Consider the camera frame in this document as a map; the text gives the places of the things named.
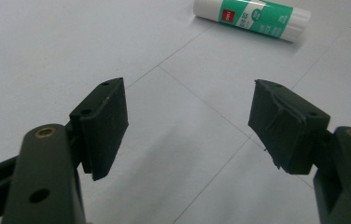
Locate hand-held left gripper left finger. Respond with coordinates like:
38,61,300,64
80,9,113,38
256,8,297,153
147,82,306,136
1,77,130,224

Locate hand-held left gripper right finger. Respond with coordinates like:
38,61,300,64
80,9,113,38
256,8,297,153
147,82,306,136
247,79,351,224

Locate white and green glue stick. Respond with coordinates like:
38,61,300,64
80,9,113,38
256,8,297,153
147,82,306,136
192,0,312,43

